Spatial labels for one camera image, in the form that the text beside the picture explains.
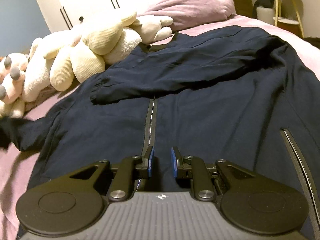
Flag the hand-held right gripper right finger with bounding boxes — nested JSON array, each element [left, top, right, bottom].
[[170, 147, 273, 202]]

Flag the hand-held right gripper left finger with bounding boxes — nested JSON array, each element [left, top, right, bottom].
[[51, 146, 155, 202]]

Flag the navy zip jacket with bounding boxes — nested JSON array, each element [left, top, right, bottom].
[[0, 24, 320, 220]]

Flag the pink bed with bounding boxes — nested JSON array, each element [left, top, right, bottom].
[[0, 14, 320, 240]]

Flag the white fleece plush toy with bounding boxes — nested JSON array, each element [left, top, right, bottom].
[[21, 15, 174, 103]]

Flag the pink pillow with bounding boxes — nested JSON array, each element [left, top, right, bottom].
[[144, 0, 237, 32]]

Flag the white stool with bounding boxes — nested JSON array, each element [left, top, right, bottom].
[[256, 6, 275, 24]]

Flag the black bag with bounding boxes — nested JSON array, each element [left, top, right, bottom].
[[252, 0, 277, 9]]

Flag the cream corduroy plush toy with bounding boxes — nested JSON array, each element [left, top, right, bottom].
[[49, 11, 138, 92]]

